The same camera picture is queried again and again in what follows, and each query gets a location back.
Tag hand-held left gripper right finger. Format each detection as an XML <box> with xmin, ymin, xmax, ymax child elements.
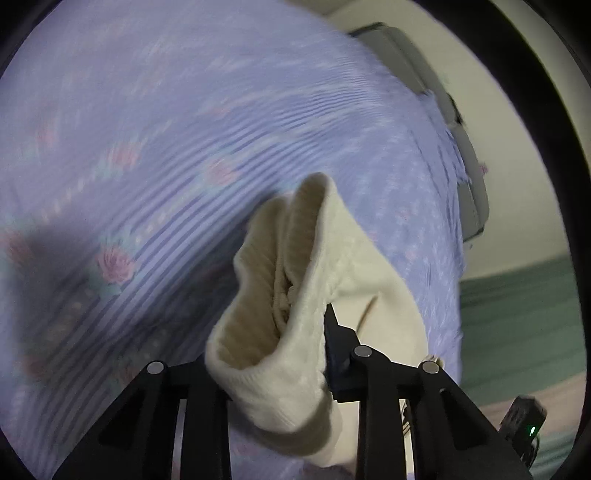
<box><xmin>323</xmin><ymin>302</ymin><xmax>532</xmax><ymax>480</ymax></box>

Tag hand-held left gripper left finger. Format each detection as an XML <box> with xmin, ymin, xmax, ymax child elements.
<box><xmin>51</xmin><ymin>360</ymin><xmax>234</xmax><ymax>480</ymax></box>

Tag cream pants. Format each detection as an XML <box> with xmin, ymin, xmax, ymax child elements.
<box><xmin>204</xmin><ymin>173</ymin><xmax>444</xmax><ymax>472</ymax></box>

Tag green curtain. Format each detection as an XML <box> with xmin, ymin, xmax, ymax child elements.
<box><xmin>459</xmin><ymin>256</ymin><xmax>581</xmax><ymax>403</ymax></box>

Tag grey padded headboard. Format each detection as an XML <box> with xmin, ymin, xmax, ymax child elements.
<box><xmin>348</xmin><ymin>23</ymin><xmax>490</xmax><ymax>244</ymax></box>

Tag blue floral bed duvet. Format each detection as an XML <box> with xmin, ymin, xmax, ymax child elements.
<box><xmin>0</xmin><ymin>0</ymin><xmax>465</xmax><ymax>480</ymax></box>

